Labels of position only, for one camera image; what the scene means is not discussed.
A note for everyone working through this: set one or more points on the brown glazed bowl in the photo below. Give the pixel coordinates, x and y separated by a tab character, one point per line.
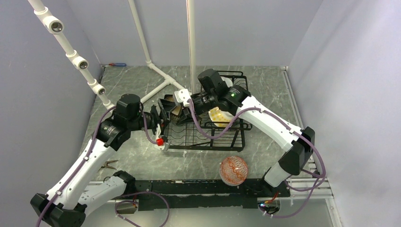
177	114

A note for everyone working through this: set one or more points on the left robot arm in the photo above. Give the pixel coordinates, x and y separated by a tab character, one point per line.
69	202

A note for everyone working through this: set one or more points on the aluminium rail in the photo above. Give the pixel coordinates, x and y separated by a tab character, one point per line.
293	188

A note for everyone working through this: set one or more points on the blue yellow patterned bowl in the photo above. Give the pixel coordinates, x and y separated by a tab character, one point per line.
221	116

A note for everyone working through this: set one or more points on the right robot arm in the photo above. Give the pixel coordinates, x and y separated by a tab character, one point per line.
297	143

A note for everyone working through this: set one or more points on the red blue screwdriver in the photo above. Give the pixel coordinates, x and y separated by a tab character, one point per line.
117	64

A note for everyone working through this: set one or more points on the black wire dish rack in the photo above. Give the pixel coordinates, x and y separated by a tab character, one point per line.
185	136

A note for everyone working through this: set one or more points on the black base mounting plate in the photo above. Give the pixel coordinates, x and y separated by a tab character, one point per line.
149	200

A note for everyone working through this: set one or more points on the orange geometric patterned bowl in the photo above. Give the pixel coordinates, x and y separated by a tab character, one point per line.
233	170

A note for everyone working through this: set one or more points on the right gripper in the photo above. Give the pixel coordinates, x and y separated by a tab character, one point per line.
187	117

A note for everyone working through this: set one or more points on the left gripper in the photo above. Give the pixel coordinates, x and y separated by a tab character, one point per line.
166	107

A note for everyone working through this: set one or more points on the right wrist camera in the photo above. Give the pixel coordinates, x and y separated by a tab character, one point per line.
181	97

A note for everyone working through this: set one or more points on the red patterned bowl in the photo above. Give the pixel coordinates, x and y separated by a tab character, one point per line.
228	81

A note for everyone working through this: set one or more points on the yellow handled pliers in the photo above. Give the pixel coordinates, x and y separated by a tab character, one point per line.
107	165

